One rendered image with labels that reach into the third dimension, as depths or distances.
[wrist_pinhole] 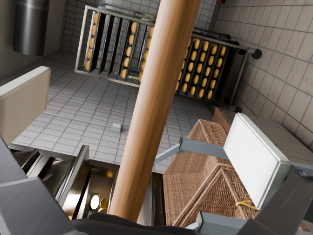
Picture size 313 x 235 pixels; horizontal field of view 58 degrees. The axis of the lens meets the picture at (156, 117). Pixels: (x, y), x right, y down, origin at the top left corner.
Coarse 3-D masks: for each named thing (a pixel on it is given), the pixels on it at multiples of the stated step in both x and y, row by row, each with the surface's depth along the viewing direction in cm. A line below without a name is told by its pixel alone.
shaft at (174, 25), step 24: (168, 0) 21; (192, 0) 20; (168, 24) 21; (192, 24) 21; (168, 48) 21; (144, 72) 23; (168, 72) 22; (144, 96) 23; (168, 96) 23; (144, 120) 24; (144, 144) 24; (120, 168) 26; (144, 168) 25; (120, 192) 26; (144, 192) 27; (120, 216) 27
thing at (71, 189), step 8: (88, 152) 188; (80, 160) 168; (88, 160) 190; (80, 168) 163; (88, 168) 192; (72, 176) 152; (80, 176) 165; (72, 184) 146; (80, 184) 167; (64, 192) 139; (72, 192) 147; (80, 192) 169; (64, 200) 133; (72, 200) 149; (64, 208) 133; (72, 208) 150; (72, 216) 151
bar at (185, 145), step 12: (180, 144) 119; (192, 144) 119; (204, 144) 121; (156, 156) 123; (168, 156) 122; (216, 156) 121; (300, 168) 125; (312, 168) 126; (204, 216) 75; (216, 216) 77; (192, 228) 76; (204, 228) 74; (216, 228) 74; (228, 228) 74; (240, 228) 75
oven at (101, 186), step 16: (16, 144) 194; (48, 160) 188; (96, 160) 200; (32, 176) 167; (96, 176) 197; (112, 176) 198; (160, 176) 202; (96, 192) 202; (160, 192) 184; (80, 208) 169; (160, 208) 169; (160, 224) 156
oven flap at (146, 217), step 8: (152, 184) 187; (152, 192) 176; (144, 200) 170; (152, 200) 167; (144, 208) 163; (152, 208) 160; (144, 216) 157; (152, 216) 154; (144, 224) 151; (152, 224) 148
